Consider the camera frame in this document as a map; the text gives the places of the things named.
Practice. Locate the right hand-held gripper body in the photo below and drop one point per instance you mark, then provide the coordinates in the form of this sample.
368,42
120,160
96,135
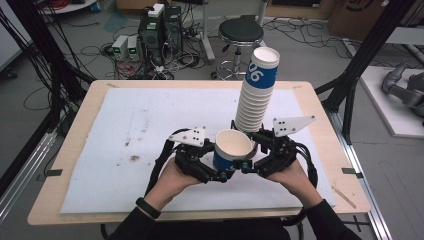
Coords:
281,153

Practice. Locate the black computer tower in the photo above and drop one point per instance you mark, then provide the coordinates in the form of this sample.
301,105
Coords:
173,30
151,40

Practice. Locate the thin wooden strip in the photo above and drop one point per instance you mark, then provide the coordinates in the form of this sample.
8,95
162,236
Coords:
344,197

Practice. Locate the blue banded paper cup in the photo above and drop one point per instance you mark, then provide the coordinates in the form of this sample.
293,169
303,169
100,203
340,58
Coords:
231,146

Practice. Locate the person's left hand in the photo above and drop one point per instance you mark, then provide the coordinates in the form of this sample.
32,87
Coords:
173,183

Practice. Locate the aluminium rail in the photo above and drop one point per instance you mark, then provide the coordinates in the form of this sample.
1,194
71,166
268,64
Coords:
375,206
23,180

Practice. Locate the black frame post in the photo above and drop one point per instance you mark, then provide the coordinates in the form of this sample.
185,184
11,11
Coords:
366,50

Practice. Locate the person's right hand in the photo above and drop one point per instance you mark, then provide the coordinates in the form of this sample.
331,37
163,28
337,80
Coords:
296,183

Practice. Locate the black wristband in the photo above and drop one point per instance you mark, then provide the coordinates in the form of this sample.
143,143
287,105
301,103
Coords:
148,208

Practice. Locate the white foam mat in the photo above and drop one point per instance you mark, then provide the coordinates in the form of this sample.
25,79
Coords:
133,186

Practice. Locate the grey power supply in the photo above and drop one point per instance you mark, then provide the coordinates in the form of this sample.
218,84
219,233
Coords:
133,48
119,47

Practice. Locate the black round stool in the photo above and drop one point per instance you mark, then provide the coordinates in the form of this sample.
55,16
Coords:
240,30

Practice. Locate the white box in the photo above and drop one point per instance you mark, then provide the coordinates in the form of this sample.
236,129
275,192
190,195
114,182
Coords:
156,10

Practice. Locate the wooden table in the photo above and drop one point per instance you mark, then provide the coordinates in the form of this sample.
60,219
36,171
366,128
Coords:
83,110

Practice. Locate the white floor board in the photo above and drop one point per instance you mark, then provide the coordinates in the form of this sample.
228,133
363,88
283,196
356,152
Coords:
376,100

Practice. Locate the stack of white paper cups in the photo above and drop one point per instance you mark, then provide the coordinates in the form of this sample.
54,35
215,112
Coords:
256,100

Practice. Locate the cardboard box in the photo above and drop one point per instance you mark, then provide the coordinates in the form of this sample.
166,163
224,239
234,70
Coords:
356,16

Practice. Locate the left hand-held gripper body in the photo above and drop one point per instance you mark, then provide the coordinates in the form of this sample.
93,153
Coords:
190,156

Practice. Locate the black tape piece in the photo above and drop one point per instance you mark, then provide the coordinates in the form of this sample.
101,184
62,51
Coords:
351,172
53,173

